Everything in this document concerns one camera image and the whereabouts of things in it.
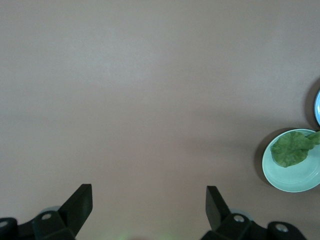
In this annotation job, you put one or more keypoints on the green lettuce leaf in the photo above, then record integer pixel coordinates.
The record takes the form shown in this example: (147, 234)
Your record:
(290, 150)

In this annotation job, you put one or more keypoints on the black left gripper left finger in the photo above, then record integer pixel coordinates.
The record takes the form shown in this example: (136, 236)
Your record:
(75, 212)

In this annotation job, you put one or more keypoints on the light green round plate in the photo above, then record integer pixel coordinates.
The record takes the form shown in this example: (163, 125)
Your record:
(295, 178)

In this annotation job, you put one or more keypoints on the blue round plate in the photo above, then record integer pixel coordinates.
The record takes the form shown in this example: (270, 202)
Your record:
(318, 107)

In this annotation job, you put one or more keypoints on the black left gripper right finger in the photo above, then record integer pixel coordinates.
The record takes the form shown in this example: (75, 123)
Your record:
(217, 215)

